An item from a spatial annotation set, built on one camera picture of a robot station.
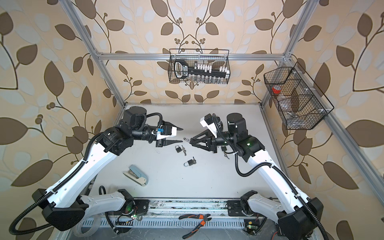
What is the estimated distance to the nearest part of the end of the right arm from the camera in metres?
0.57

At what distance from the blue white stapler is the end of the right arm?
0.42m

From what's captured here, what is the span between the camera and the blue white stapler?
822 millimetres
